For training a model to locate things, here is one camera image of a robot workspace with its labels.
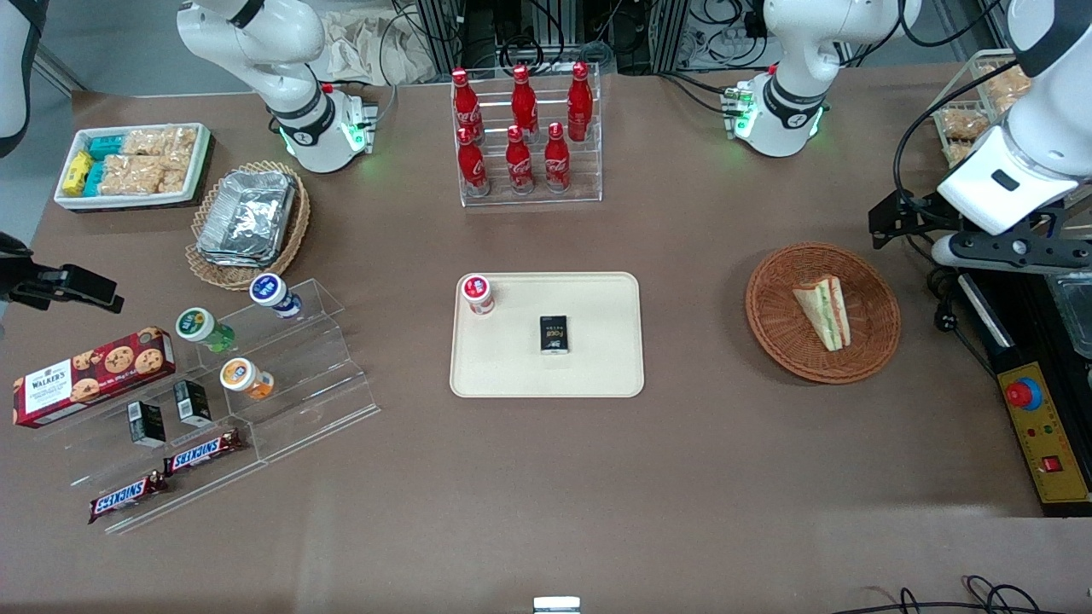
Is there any yellow snack pack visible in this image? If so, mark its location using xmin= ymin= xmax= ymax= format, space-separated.
xmin=63 ymin=151 xmax=94 ymax=197

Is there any brown round wicker basket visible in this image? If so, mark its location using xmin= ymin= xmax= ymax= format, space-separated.
xmin=745 ymin=242 xmax=903 ymax=385

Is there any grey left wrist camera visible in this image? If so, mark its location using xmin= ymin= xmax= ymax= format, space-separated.
xmin=931 ymin=229 xmax=1092 ymax=275

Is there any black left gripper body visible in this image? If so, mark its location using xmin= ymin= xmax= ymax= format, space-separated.
xmin=868 ymin=190 xmax=950 ymax=251

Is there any clear acrylic bottle rack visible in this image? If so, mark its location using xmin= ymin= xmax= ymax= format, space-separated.
xmin=450 ymin=64 xmax=603 ymax=208

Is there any red Walkers cookie box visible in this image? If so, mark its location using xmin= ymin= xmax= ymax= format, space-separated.
xmin=12 ymin=327 xmax=177 ymax=429

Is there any crumpled beige cloth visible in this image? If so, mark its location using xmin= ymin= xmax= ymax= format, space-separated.
xmin=322 ymin=10 xmax=438 ymax=86

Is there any black sealing machine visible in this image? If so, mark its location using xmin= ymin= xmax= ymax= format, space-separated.
xmin=955 ymin=269 xmax=1092 ymax=363

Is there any clear acrylic stepped display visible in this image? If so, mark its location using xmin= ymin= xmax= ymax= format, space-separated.
xmin=34 ymin=278 xmax=381 ymax=536

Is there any white wire shelf rack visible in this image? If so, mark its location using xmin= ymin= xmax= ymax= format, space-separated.
xmin=932 ymin=49 xmax=1037 ymax=171

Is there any silver foil pouch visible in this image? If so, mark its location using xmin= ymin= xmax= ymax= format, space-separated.
xmin=195 ymin=192 xmax=282 ymax=269

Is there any yellow black control box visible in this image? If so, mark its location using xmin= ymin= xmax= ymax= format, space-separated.
xmin=992 ymin=360 xmax=1092 ymax=518

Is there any small bottle blue cap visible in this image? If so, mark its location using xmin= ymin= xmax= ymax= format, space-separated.
xmin=249 ymin=273 xmax=303 ymax=321

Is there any clear plastic container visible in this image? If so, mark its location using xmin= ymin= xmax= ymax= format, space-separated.
xmin=1058 ymin=277 xmax=1092 ymax=359

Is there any small bottle orange cap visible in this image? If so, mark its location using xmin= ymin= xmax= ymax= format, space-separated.
xmin=219 ymin=357 xmax=276 ymax=402

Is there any red cola bottle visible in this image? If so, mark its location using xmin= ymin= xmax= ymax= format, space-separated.
xmin=543 ymin=122 xmax=572 ymax=194
xmin=505 ymin=125 xmax=537 ymax=195
xmin=510 ymin=65 xmax=540 ymax=142
xmin=566 ymin=61 xmax=594 ymax=142
xmin=456 ymin=126 xmax=491 ymax=199
xmin=451 ymin=68 xmax=485 ymax=144

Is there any small bottle red white cap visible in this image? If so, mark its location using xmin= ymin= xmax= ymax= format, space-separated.
xmin=461 ymin=273 xmax=497 ymax=316

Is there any small bottle green cap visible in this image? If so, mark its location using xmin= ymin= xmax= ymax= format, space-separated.
xmin=175 ymin=307 xmax=235 ymax=354

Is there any dark equipment rack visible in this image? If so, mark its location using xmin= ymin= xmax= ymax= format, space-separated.
xmin=414 ymin=0 xmax=769 ymax=76

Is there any stack of foil trays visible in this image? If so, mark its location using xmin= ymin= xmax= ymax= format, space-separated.
xmin=207 ymin=170 xmax=298 ymax=258

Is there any light oval wicker basket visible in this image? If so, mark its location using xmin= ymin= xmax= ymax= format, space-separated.
xmin=185 ymin=160 xmax=311 ymax=292

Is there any black floor cable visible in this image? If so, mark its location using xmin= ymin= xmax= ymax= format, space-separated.
xmin=832 ymin=575 xmax=1069 ymax=614

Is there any small black green carton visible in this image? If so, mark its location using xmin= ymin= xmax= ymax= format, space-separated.
xmin=127 ymin=401 xmax=166 ymax=449
xmin=173 ymin=379 xmax=213 ymax=428

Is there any triangular sandwich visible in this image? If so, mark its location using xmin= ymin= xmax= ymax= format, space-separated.
xmin=792 ymin=275 xmax=852 ymax=352

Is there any black base cable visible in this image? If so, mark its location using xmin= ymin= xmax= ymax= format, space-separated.
xmin=653 ymin=70 xmax=739 ymax=117

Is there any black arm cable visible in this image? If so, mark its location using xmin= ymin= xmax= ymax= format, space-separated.
xmin=892 ymin=60 xmax=1020 ymax=201

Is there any white rectangular snack bin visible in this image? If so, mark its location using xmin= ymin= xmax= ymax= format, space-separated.
xmin=53 ymin=123 xmax=212 ymax=211

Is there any beige plastic tray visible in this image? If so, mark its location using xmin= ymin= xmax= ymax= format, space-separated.
xmin=450 ymin=271 xmax=645 ymax=399

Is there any Snickers chocolate bar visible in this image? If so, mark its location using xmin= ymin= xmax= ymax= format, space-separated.
xmin=88 ymin=472 xmax=169 ymax=525
xmin=162 ymin=429 xmax=248 ymax=476

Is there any black power cable with plug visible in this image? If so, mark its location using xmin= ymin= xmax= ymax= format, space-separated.
xmin=904 ymin=230 xmax=1001 ymax=376

